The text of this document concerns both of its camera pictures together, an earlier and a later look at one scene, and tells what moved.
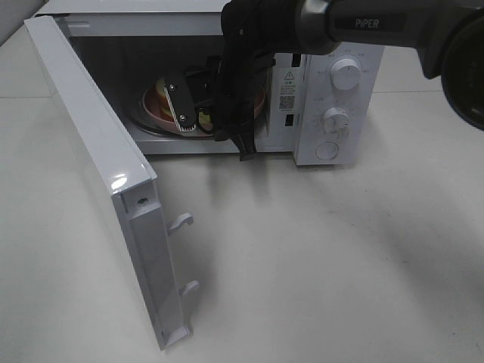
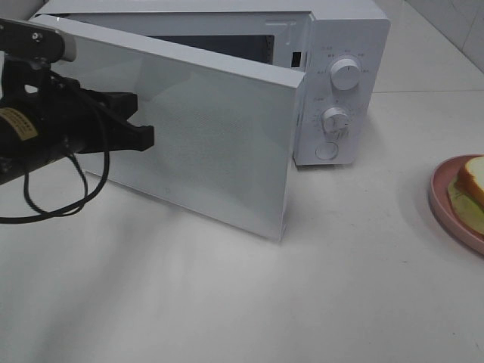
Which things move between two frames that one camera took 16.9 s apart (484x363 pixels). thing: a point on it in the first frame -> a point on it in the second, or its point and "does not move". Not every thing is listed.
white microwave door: (126, 169) -> (227, 131)
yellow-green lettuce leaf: (203, 119) -> (470, 211)
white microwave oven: (326, 109) does not move
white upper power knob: (345, 74) does not move
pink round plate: (150, 104) -> (439, 190)
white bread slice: (161, 91) -> (470, 179)
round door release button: (327, 150) does not move
